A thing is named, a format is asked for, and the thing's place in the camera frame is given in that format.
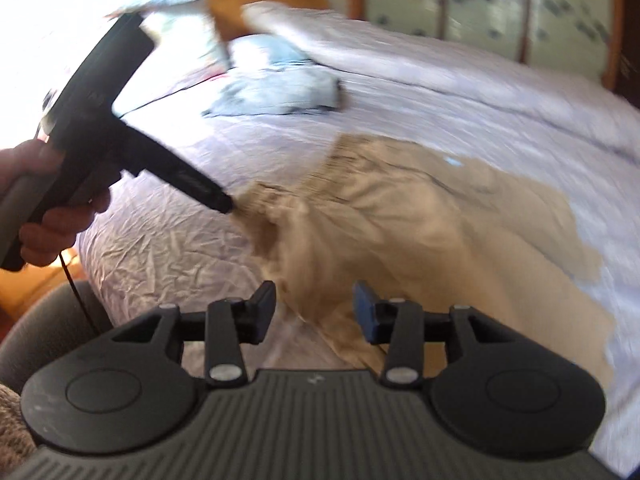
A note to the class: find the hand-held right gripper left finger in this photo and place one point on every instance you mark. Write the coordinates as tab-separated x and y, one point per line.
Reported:
263	310

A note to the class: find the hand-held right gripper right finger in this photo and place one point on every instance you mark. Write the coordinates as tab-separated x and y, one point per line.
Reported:
364	312

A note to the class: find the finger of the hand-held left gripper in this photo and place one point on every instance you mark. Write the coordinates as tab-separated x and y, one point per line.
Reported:
185	175

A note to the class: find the beige pants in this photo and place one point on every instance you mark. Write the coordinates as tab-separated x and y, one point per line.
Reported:
410	240

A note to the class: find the person's left hand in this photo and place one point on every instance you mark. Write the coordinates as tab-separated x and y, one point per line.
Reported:
62	225

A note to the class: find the blue crumpled cloth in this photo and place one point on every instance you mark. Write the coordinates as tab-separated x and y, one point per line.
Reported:
280	92

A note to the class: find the pale blue floral pillow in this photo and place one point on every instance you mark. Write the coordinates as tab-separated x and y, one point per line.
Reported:
270	52

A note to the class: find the brown fuzzy cloth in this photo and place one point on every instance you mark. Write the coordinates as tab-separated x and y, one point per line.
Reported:
12	425

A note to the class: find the wooden wardrobe with glass doors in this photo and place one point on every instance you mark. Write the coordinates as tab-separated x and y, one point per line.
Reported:
480	0

